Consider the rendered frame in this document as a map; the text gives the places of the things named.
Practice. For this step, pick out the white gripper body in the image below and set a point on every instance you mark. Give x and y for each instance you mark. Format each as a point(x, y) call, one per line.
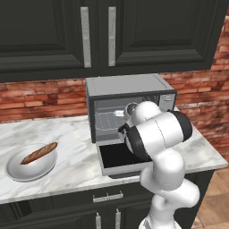
point(119, 113)

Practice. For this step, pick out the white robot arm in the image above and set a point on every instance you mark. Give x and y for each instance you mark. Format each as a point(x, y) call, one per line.
point(161, 134)

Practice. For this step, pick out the grey toaster oven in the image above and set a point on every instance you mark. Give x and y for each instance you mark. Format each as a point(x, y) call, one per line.
point(125, 85)

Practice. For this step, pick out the toaster oven door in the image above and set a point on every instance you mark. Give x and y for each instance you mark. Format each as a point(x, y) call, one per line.
point(114, 155)

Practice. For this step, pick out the white bowl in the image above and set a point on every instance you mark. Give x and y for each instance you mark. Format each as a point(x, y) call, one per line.
point(32, 168)

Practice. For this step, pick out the brown baguette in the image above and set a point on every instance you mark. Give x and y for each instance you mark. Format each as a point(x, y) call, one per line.
point(38, 153)

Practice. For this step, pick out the dark upper cupboard door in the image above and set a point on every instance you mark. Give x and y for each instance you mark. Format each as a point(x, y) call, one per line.
point(38, 32)
point(167, 32)

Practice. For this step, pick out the dark cupboard door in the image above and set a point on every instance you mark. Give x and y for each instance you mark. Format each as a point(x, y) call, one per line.
point(59, 219)
point(167, 32)
point(131, 216)
point(38, 32)

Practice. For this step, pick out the dark drawer front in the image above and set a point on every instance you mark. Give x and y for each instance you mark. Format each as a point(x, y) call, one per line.
point(71, 198)

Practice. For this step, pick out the dark lower cupboard door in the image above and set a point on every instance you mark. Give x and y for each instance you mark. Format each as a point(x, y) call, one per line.
point(131, 216)
point(59, 219)

